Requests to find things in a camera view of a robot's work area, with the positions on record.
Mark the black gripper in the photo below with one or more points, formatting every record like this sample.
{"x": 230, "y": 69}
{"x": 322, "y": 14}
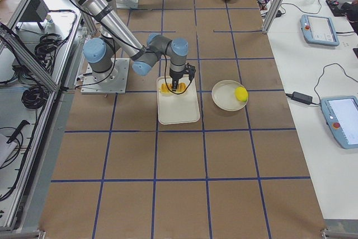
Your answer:
{"x": 175, "y": 77}

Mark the croissant bread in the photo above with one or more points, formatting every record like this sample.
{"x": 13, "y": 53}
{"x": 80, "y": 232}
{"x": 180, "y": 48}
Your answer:
{"x": 168, "y": 88}

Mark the cream round plate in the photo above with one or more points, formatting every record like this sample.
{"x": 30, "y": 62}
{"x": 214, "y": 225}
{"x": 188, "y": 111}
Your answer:
{"x": 224, "y": 97}

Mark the white rectangular tray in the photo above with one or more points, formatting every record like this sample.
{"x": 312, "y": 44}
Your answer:
{"x": 178, "y": 109}

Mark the yellow lemon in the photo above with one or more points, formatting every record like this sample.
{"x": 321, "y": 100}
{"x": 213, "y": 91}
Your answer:
{"x": 241, "y": 94}

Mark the black power adapter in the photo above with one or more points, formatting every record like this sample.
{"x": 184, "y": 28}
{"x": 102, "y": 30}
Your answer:
{"x": 302, "y": 98}

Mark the far teach pendant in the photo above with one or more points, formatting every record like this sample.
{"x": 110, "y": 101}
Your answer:
{"x": 319, "y": 30}

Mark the teach pendant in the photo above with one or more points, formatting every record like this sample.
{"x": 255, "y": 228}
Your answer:
{"x": 340, "y": 114}
{"x": 319, "y": 30}

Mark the near teach pendant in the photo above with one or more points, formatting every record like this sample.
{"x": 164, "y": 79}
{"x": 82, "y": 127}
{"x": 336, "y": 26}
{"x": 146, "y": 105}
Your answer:
{"x": 340, "y": 114}

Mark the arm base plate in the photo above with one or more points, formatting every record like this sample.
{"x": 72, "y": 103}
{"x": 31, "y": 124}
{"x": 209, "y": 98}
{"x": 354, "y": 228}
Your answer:
{"x": 112, "y": 81}
{"x": 127, "y": 4}

